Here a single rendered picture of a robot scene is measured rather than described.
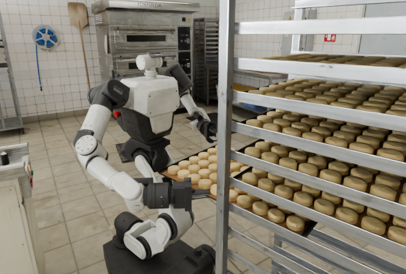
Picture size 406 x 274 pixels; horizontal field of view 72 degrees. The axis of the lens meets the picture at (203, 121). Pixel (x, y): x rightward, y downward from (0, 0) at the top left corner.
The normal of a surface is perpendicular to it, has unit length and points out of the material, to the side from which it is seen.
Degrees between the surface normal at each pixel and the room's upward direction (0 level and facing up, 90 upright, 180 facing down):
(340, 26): 90
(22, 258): 90
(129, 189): 33
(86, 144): 42
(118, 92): 68
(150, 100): 91
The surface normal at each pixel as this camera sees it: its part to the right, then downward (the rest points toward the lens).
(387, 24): -0.66, 0.22
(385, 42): -0.84, 0.16
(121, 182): 0.03, -0.64
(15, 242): 0.47, 0.26
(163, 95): 0.75, 0.21
